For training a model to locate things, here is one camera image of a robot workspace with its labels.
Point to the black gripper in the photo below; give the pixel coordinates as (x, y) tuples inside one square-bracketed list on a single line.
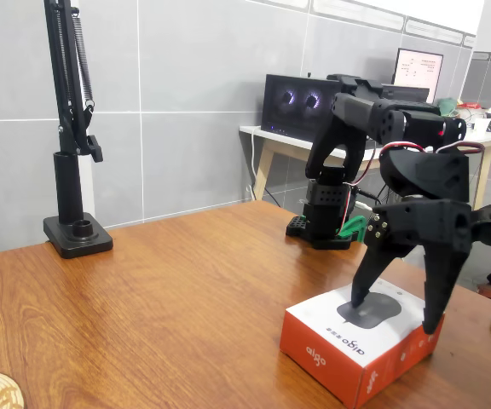
[(426, 219)]

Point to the white orange mouse box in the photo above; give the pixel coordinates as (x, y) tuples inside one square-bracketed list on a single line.
[(335, 341)]

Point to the green table clamp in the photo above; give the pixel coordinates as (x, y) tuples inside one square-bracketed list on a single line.
[(354, 228)]

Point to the green cloth bundle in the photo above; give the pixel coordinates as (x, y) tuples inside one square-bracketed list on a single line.
[(446, 106)]

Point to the white table wooden legs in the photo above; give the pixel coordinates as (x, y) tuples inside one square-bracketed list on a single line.
[(271, 138)]

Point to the computer monitor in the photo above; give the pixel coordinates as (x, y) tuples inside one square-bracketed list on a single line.
[(418, 70)]

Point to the black computer case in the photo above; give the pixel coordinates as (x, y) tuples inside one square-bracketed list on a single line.
[(288, 106)]

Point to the black stand clamp base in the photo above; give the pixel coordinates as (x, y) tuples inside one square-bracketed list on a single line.
[(73, 238)]

